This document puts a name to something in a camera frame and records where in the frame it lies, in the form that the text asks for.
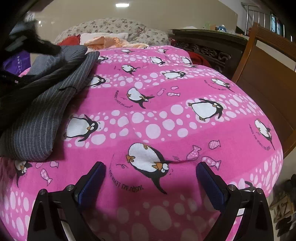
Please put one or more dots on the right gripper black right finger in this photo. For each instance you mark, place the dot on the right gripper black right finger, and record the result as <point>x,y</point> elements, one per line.
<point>256,222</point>

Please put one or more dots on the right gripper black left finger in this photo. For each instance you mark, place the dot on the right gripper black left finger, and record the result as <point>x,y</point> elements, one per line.
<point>45,221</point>

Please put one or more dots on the grey pinstriped suit jacket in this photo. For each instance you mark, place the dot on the grey pinstriped suit jacket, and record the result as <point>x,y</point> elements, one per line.
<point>32,106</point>

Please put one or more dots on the purple fabric bag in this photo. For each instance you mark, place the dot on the purple fabric bag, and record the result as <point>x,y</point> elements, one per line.
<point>17,63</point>

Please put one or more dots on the red pillow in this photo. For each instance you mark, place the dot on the red pillow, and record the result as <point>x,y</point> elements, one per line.
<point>70,41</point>

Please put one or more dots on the orange cloth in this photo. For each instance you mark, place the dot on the orange cloth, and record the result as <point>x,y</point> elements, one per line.
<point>106,42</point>

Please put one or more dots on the grey floral quilt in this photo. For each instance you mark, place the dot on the grey floral quilt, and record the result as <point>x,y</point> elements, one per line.
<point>136,31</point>

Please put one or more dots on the pink penguin bed cover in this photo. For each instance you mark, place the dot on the pink penguin bed cover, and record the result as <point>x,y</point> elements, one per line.
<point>150,116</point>

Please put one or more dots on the brown wooden footboard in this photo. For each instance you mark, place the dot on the brown wooden footboard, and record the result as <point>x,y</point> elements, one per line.
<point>269,82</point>

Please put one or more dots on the dark carved wooden cabinet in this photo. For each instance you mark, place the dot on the dark carved wooden cabinet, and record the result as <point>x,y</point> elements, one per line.
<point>223,51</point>

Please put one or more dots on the metal stair railing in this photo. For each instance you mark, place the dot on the metal stair railing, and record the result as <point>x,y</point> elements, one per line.
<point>267,20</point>

